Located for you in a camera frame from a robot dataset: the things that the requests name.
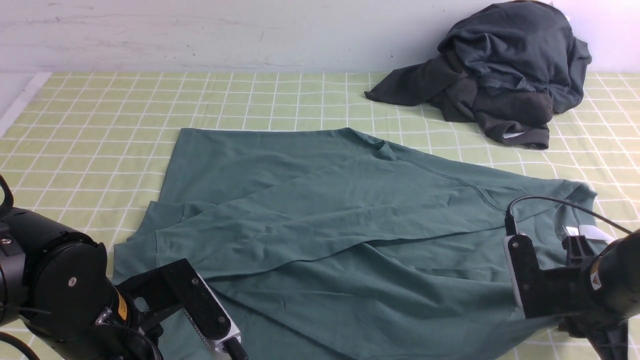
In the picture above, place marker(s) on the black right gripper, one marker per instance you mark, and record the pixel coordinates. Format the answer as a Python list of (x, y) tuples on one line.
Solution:
[(610, 342)]

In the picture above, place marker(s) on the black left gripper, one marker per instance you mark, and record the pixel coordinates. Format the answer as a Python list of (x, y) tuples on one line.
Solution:
[(123, 338)]

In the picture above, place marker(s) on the green long sleeve shirt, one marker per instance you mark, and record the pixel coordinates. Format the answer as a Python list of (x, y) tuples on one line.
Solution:
[(337, 245)]

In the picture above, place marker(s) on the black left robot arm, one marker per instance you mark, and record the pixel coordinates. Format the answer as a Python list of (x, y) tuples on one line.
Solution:
[(53, 279)]

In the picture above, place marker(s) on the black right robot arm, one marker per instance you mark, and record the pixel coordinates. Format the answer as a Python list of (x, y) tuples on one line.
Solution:
[(606, 292)]

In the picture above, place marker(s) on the dark teal crumpled shirt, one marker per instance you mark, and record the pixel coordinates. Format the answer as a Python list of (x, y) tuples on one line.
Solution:
[(523, 45)]

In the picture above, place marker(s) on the green checkered tablecloth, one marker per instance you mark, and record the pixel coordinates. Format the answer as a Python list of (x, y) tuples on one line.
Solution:
[(91, 150)]

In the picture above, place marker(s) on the dark brown crumpled garment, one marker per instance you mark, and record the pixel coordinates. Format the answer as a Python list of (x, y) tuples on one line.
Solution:
[(511, 117)]

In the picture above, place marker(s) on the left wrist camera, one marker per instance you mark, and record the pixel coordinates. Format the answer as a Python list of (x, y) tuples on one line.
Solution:
[(157, 294)]

